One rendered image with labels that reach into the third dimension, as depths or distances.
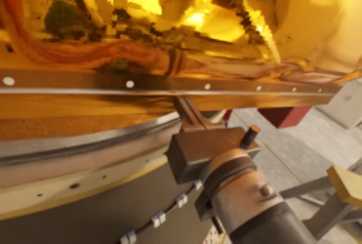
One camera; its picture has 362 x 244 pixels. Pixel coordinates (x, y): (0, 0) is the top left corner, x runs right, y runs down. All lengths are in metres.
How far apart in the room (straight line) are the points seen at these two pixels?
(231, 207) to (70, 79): 0.26
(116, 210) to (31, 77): 0.30
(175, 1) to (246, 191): 0.23
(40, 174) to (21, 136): 0.06
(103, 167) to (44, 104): 0.13
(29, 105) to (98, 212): 0.24
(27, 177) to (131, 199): 0.21
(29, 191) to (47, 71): 0.16
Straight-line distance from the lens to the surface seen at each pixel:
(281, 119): 0.80
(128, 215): 0.45
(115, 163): 0.29
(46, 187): 0.30
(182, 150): 0.22
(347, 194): 0.94
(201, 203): 0.27
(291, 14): 0.34
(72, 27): 0.21
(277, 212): 0.21
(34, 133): 0.31
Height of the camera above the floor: 1.95
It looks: 32 degrees down
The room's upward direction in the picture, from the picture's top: 17 degrees clockwise
